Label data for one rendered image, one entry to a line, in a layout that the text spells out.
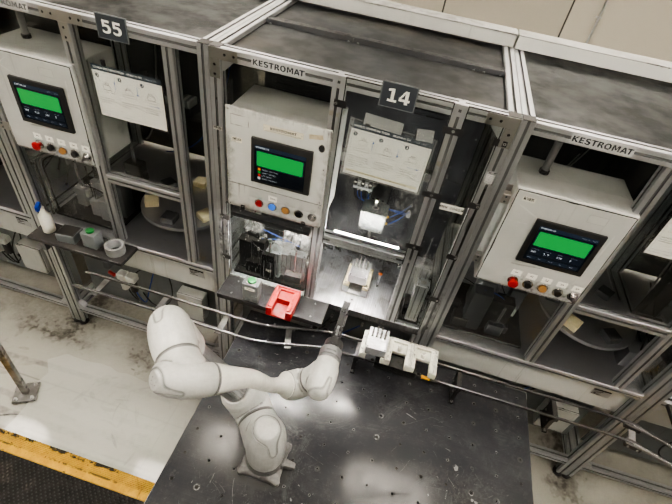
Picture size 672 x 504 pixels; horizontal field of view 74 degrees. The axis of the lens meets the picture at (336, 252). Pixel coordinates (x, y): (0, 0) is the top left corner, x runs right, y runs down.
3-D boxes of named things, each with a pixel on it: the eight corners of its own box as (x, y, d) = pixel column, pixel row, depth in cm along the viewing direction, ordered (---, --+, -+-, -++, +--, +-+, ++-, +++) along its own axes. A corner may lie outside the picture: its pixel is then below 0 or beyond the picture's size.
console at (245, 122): (225, 206, 194) (221, 107, 164) (251, 174, 215) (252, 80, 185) (316, 232, 190) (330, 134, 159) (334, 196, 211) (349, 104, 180)
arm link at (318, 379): (327, 349, 167) (305, 359, 175) (315, 384, 156) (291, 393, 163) (346, 366, 171) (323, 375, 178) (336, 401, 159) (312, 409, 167)
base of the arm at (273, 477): (287, 491, 177) (288, 486, 173) (235, 473, 179) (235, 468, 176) (301, 448, 190) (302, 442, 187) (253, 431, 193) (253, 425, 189)
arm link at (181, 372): (226, 380, 129) (212, 344, 137) (166, 382, 116) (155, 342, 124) (206, 407, 134) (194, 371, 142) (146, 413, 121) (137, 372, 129)
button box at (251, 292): (241, 299, 216) (241, 282, 208) (248, 288, 222) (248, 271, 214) (257, 303, 216) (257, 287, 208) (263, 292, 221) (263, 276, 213)
